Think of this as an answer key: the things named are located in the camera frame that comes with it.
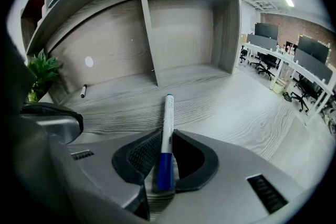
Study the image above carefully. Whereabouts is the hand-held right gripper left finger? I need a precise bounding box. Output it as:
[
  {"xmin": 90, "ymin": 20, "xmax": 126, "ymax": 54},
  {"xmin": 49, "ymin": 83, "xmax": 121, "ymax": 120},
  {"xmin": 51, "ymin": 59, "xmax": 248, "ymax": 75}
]
[{"xmin": 67, "ymin": 128, "xmax": 162, "ymax": 220}]

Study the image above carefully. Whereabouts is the dark grey desk partition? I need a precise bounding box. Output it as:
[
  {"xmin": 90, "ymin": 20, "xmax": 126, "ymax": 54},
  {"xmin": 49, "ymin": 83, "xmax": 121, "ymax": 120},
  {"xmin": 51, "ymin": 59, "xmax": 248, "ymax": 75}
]
[
  {"xmin": 246, "ymin": 33, "xmax": 278, "ymax": 50},
  {"xmin": 293, "ymin": 48, "xmax": 333, "ymax": 83}
]

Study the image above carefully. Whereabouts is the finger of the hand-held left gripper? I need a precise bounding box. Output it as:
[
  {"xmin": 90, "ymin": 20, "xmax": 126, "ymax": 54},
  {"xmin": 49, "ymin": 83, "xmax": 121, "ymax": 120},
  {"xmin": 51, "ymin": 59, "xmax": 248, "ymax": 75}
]
[{"xmin": 22, "ymin": 102, "xmax": 85, "ymax": 145}]

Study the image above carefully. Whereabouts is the black office chair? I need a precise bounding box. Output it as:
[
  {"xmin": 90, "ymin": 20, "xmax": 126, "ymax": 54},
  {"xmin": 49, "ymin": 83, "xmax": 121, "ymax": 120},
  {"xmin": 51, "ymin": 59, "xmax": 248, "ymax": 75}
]
[
  {"xmin": 240, "ymin": 46, "xmax": 250, "ymax": 63},
  {"xmin": 282, "ymin": 77, "xmax": 325, "ymax": 113},
  {"xmin": 254, "ymin": 51, "xmax": 279, "ymax": 80}
]

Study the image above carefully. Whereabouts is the long white office desk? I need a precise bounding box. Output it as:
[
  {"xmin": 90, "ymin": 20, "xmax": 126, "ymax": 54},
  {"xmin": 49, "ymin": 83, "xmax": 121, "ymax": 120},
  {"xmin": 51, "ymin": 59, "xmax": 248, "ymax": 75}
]
[{"xmin": 240, "ymin": 41, "xmax": 336, "ymax": 124}]

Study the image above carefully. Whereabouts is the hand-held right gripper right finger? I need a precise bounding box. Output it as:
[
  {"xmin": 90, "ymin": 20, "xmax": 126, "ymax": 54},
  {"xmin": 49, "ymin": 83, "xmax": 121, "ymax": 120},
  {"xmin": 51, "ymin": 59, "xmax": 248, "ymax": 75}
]
[{"xmin": 162, "ymin": 128, "xmax": 307, "ymax": 224}]

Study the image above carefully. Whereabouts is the green potted plant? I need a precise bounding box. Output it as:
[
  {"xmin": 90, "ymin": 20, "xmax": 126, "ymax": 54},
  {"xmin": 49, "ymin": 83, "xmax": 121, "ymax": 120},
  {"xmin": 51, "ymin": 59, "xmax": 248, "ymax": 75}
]
[{"xmin": 26, "ymin": 49, "xmax": 62, "ymax": 103}]

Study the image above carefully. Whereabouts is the grey wooden shelf hutch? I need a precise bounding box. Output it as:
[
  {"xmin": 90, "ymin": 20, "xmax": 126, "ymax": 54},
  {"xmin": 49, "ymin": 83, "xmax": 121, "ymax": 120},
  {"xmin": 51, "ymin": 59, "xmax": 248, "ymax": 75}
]
[{"xmin": 20, "ymin": 0, "xmax": 242, "ymax": 105}]

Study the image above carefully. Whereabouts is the beige storage box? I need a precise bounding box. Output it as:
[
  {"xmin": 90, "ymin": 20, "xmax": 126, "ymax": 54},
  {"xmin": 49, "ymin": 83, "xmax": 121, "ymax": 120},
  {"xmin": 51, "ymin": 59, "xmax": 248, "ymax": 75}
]
[{"xmin": 271, "ymin": 61, "xmax": 289, "ymax": 95}]

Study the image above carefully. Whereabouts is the grey wooden desk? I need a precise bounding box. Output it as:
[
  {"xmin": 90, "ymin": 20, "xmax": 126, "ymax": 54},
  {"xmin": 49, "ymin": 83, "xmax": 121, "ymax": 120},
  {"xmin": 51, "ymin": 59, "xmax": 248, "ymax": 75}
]
[{"xmin": 39, "ymin": 69, "xmax": 320, "ymax": 221}]

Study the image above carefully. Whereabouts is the blue marker pen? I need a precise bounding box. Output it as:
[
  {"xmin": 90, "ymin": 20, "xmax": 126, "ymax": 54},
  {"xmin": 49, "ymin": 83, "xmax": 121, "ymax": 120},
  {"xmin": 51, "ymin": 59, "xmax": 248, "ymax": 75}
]
[{"xmin": 157, "ymin": 93, "xmax": 176, "ymax": 191}]

